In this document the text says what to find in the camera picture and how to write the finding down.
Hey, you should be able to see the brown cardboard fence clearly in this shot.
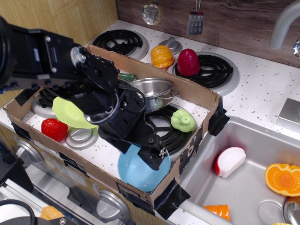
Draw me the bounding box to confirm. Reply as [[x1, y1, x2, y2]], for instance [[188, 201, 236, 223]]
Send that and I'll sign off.
[[4, 45, 228, 224]]

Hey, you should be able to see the silver stove knob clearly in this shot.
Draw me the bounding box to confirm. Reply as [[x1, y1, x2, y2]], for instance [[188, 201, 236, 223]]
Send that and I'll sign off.
[[96, 189, 129, 223], [16, 140, 44, 167]]

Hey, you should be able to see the lime green plastic plate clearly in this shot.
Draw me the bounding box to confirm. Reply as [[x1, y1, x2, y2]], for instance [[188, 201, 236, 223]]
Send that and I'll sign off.
[[52, 97, 97, 129]]

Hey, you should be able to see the silver cooktop knob back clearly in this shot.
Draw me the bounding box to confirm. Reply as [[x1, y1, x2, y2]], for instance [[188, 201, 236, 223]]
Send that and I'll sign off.
[[158, 37, 183, 55]]

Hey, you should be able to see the hanging silver strainer spoon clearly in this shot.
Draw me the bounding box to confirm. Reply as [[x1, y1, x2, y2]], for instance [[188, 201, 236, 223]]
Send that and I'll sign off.
[[142, 0, 163, 26]]

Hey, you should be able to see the silver sink basin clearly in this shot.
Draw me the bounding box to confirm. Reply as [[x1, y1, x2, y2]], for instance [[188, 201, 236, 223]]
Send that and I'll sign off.
[[180, 117, 300, 225]]

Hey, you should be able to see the red white toy slice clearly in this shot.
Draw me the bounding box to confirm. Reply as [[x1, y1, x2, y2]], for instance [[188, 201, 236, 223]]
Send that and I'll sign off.
[[215, 147, 246, 178]]

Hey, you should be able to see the silver toy faucet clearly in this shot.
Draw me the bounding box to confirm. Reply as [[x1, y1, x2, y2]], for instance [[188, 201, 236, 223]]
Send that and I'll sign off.
[[269, 0, 300, 49]]

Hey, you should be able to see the black burner front right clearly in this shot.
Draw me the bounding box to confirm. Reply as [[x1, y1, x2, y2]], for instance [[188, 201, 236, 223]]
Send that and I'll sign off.
[[146, 104, 195, 164]]

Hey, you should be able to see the silver metal pot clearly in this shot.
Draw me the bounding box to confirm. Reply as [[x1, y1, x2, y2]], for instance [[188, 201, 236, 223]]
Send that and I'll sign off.
[[128, 78, 180, 112]]

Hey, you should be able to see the orange toy bottom left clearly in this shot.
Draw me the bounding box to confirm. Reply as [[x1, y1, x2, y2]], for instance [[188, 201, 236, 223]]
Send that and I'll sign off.
[[40, 206, 63, 221]]

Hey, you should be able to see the orange toy carrot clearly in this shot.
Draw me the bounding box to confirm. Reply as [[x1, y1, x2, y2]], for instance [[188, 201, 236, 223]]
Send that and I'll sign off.
[[118, 73, 135, 81]]

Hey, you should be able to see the silver stove knob front right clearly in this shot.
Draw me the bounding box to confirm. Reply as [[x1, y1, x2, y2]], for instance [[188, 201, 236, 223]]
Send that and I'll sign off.
[[96, 189, 129, 223]]

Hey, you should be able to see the red toy strawberry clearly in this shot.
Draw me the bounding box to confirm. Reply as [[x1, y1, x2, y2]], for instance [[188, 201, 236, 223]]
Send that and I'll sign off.
[[41, 118, 68, 142]]

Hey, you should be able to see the silver cooktop knob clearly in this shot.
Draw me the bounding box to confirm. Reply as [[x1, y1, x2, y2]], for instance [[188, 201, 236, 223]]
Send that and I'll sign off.
[[158, 37, 183, 55], [65, 127, 98, 150]]

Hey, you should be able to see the black cable bottom left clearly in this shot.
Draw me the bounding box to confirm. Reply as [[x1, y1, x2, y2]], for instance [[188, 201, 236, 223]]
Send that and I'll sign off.
[[0, 199, 36, 225]]

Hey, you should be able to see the light blue plastic bowl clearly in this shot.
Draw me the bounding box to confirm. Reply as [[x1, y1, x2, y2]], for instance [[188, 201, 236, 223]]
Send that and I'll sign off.
[[118, 145, 171, 192]]

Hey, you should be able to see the light green toy broccoli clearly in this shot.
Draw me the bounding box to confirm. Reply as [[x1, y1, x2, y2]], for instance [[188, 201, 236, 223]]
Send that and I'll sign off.
[[171, 109, 196, 133]]

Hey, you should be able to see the orange toy pumpkin half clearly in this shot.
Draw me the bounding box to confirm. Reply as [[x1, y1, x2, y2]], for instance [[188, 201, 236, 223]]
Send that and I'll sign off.
[[265, 164, 300, 197]]

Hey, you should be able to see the silver lid in sink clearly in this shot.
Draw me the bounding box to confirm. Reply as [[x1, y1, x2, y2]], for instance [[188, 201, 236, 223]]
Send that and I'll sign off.
[[282, 196, 300, 225]]

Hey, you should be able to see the silver cooktop knob front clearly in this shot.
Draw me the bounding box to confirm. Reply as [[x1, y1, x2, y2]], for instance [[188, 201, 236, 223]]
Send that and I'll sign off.
[[65, 127, 98, 150]]

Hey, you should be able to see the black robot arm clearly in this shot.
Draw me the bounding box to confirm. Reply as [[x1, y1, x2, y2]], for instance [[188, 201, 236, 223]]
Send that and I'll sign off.
[[0, 19, 167, 170]]

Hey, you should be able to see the black burner back right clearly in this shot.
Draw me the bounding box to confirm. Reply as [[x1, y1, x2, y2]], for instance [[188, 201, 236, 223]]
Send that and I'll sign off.
[[185, 52, 240, 97]]

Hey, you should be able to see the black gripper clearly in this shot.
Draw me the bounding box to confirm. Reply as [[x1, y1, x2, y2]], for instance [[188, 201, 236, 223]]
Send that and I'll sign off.
[[98, 90, 167, 171]]

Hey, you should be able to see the dark red toy pepper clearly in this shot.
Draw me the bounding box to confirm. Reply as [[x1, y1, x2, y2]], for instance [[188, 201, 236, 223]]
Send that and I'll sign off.
[[177, 49, 200, 76]]

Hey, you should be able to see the black burner front left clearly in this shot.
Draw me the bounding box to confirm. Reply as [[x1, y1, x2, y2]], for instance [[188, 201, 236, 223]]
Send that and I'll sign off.
[[31, 89, 56, 119]]

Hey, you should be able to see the orange toy pepper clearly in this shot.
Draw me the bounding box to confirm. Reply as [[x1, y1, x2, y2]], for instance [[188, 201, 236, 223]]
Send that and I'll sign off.
[[150, 45, 175, 68]]

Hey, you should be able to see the orange toy piece in sink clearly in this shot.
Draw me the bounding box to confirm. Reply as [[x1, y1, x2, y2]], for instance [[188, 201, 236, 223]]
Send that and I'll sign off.
[[203, 204, 230, 221]]

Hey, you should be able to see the hanging silver spatula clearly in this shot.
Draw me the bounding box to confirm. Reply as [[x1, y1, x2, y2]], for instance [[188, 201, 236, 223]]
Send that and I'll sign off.
[[187, 0, 205, 36]]

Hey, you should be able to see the silver stove knob front left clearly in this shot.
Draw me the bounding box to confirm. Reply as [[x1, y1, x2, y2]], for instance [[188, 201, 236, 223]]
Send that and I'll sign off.
[[16, 140, 44, 167]]

